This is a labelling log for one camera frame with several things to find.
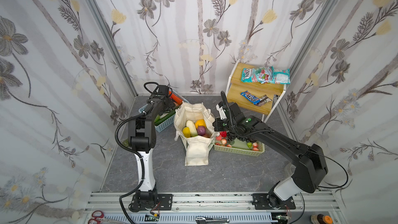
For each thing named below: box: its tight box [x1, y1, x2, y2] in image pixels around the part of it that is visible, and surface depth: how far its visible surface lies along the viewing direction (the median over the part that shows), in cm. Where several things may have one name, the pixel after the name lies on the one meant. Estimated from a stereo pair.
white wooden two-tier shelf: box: [225, 59, 287, 123], surface depth 94 cm
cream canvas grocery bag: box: [173, 101, 220, 166], surface depth 83 cm
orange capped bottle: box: [310, 213, 334, 224], surface depth 66 cm
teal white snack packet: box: [269, 65, 291, 85], surface depth 80 cm
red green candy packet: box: [240, 65, 275, 84], surface depth 82 cm
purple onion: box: [196, 125, 206, 136], surface depth 91 cm
